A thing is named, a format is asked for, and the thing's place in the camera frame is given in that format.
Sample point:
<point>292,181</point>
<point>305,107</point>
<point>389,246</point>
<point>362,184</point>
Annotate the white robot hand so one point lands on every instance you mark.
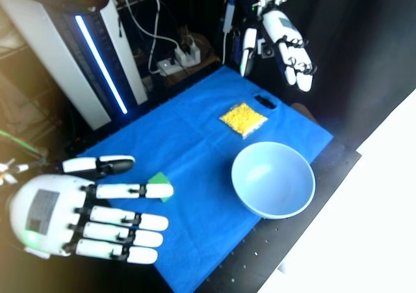
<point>279,25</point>
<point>35,208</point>

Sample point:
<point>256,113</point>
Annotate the white power strip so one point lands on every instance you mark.
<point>166,66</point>

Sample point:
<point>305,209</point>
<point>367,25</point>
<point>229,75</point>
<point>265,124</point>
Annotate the light blue bowl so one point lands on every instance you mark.
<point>273,182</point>

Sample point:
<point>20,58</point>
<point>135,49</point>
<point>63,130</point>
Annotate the white tower with blue light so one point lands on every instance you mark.
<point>42,56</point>

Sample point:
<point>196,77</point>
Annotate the white inline power adapter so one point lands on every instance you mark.
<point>229,17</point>

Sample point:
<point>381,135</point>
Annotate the bag of yellow corn kernels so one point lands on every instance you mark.
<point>242,119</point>

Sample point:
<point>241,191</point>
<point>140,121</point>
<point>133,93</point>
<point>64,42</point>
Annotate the blue cloth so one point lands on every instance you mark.
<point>182,143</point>

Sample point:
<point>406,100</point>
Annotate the small black plastic clip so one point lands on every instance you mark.
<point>265,102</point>

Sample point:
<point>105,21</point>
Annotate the white plug adapter block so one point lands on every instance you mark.
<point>188,54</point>

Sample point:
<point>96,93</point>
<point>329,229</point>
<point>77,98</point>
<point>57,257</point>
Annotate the green block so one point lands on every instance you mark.
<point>159,178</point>

